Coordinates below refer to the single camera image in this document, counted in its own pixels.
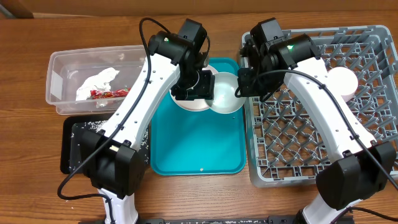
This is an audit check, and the large pink plate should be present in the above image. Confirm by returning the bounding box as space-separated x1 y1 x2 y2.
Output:
169 65 218 112

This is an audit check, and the grey bowl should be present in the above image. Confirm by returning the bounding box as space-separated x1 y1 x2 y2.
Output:
205 72 246 114

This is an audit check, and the white rice pile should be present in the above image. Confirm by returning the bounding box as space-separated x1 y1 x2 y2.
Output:
70 120 150 172

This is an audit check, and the small pink bowl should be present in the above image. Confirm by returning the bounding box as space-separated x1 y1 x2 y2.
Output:
328 67 359 102

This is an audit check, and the white napkin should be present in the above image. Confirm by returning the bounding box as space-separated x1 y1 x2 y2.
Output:
76 67 119 101

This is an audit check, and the red snack wrapper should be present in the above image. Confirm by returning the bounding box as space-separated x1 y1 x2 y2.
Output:
90 88 130 99

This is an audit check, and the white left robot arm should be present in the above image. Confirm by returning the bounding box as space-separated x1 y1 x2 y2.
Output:
80 19 215 223

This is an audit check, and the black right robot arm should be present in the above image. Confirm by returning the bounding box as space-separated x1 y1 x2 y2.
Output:
235 18 396 223

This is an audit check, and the grey dishwasher rack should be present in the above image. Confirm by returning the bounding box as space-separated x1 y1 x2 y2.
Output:
244 25 397 187

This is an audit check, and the teal serving tray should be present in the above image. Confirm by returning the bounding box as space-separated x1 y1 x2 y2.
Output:
150 57 247 177

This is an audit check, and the clear plastic bin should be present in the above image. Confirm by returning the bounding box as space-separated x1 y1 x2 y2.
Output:
45 45 146 115

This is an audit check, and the black plastic tray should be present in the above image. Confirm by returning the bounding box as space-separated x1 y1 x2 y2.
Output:
60 112 151 175

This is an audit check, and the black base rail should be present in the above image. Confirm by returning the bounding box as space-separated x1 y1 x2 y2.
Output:
137 215 306 224

